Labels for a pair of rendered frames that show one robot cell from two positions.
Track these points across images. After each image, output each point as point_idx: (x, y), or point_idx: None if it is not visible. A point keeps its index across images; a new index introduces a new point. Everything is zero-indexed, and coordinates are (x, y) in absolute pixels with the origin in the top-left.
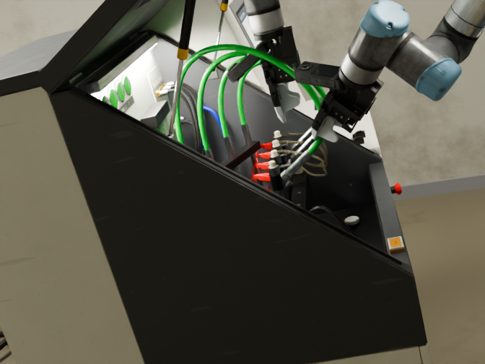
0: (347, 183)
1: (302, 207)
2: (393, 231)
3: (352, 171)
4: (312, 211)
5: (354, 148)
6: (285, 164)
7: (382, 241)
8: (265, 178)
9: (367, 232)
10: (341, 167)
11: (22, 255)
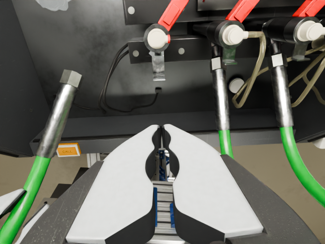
0: (293, 94)
1: (169, 58)
2: (102, 147)
3: (299, 108)
4: (103, 84)
5: (317, 130)
6: (272, 38)
7: (182, 111)
8: (165, 10)
9: (206, 98)
10: (309, 99)
11: None
